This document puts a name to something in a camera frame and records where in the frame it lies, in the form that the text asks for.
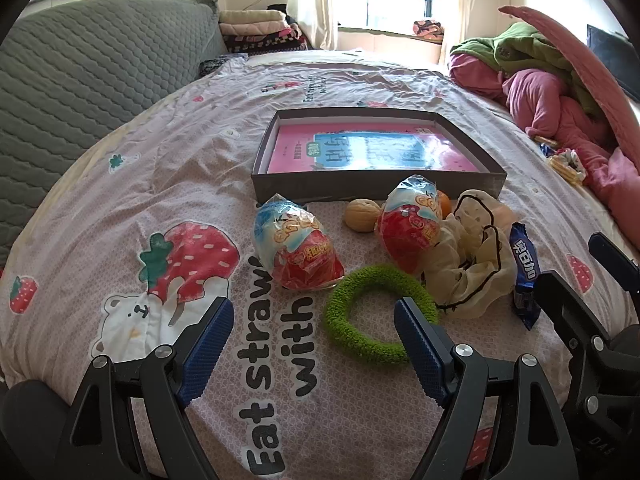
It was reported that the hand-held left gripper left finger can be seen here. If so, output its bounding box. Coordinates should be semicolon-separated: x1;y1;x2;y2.
55;296;236;480

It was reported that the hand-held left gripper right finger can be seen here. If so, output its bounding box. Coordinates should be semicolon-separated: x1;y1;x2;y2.
393;296;583;480

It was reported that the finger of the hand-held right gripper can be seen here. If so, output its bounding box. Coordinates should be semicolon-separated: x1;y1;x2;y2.
588;232;640;306
534;269;615;413

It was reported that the dark blue snack packet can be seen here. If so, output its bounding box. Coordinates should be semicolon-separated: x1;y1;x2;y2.
507;222;542;331

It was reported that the green fuzzy ring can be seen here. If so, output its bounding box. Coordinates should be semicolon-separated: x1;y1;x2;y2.
324;264;440;368

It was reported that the beige mesh drawstring bag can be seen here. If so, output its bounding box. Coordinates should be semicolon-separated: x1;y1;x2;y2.
422;190;518;320

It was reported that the egg-shaped toy packet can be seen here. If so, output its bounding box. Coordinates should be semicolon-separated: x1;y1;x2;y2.
252;194;346;291
375;175;443;276

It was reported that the walnut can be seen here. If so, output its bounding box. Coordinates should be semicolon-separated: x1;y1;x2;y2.
344;199;382;233

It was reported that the grey shallow cardboard box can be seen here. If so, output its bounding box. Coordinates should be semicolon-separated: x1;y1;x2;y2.
250;106;508;204

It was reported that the yellow biscuit packet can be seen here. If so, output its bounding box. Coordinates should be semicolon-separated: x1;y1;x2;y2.
546;149;588;186

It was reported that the pink quilt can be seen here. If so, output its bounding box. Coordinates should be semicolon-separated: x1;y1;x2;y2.
447;52;640;256

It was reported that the strawberry printed bedsheet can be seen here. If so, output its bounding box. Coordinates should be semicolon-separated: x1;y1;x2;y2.
0;50;640;480

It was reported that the black screen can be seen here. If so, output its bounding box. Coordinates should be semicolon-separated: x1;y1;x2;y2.
586;24;640;103

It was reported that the rose quilted mat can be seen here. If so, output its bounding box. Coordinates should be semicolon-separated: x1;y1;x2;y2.
498;5;640;156

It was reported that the green blanket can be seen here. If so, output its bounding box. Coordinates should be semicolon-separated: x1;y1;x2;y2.
452;22;601;116

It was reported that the dark floral cloth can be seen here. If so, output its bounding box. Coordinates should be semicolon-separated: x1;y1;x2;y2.
199;54;246;78

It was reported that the grey quilted headboard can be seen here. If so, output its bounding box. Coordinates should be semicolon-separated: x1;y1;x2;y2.
0;0;231;266

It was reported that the folded patterned cloth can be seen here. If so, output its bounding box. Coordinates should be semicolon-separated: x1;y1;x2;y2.
412;20;446;41

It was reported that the cream curtain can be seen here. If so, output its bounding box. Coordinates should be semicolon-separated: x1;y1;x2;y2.
287;0;341;51
440;0;501;66

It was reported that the dark patterned folded blanket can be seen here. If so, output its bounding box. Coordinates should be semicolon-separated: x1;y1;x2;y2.
222;29;307;56

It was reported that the cream folded blanket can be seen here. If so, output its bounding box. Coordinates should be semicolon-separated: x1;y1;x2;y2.
218;8;289;36

